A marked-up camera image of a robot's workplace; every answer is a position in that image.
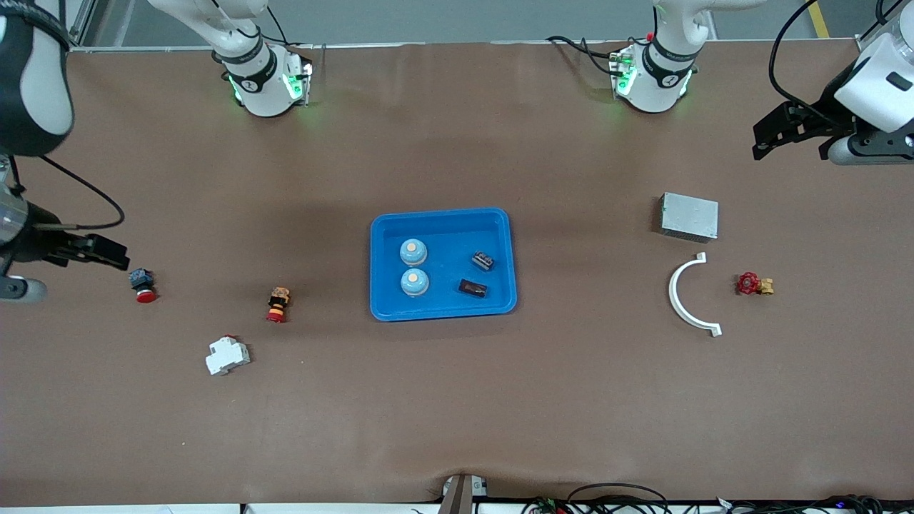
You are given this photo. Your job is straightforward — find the white circuit breaker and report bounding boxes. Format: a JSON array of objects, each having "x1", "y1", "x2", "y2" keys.
[{"x1": 205, "y1": 334, "x2": 251, "y2": 377}]

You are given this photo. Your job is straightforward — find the grey metal box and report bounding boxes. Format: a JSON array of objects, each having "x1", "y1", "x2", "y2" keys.
[{"x1": 658, "y1": 191, "x2": 720, "y2": 243}]

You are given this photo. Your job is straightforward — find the blue plastic tray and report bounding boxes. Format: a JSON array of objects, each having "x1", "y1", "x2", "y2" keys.
[{"x1": 369, "y1": 207, "x2": 518, "y2": 323}]

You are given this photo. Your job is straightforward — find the red handle brass valve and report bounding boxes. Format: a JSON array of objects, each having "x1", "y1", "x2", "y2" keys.
[{"x1": 736, "y1": 271, "x2": 775, "y2": 297}]

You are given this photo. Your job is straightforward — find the orange red emergency stop switch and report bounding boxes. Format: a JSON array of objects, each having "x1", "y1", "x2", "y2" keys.
[{"x1": 266, "y1": 287, "x2": 293, "y2": 323}]

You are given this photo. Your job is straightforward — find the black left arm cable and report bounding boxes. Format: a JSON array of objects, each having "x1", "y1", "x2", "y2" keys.
[{"x1": 768, "y1": 0, "x2": 833, "y2": 122}]

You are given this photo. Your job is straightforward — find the black right base cables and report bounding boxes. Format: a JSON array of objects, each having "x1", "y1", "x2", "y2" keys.
[{"x1": 246, "y1": 4, "x2": 318, "y2": 54}]

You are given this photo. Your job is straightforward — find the aluminium frame profile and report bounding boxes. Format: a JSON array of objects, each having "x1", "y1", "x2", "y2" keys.
[{"x1": 64, "y1": 0, "x2": 98, "y2": 52}]

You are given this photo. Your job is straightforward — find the brown table mat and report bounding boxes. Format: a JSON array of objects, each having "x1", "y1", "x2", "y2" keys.
[{"x1": 0, "y1": 39, "x2": 914, "y2": 508}]

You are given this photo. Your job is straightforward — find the black base cables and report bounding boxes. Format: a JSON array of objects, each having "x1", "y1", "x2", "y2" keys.
[
  {"x1": 546, "y1": 34, "x2": 623, "y2": 76},
  {"x1": 246, "y1": 4, "x2": 318, "y2": 54}
]

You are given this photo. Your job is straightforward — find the white curved plastic bracket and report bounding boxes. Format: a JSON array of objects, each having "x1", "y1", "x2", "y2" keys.
[{"x1": 668, "y1": 251, "x2": 723, "y2": 338}]

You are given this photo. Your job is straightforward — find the red push button black body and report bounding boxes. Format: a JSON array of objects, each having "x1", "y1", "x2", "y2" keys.
[{"x1": 129, "y1": 268, "x2": 159, "y2": 304}]

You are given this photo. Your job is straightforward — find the metal base bracket green light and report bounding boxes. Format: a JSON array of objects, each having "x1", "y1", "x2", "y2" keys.
[
  {"x1": 608, "y1": 44, "x2": 638, "y2": 97},
  {"x1": 284, "y1": 59, "x2": 315, "y2": 108}
]

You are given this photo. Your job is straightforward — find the black cable bundle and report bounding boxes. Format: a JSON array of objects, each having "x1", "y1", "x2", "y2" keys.
[{"x1": 521, "y1": 483, "x2": 914, "y2": 514}]

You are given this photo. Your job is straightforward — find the black left base cables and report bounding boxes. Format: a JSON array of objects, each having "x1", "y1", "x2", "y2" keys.
[{"x1": 546, "y1": 34, "x2": 623, "y2": 76}]

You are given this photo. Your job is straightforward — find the black left camera bracket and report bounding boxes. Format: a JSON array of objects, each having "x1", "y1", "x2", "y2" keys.
[{"x1": 850, "y1": 125, "x2": 914, "y2": 151}]

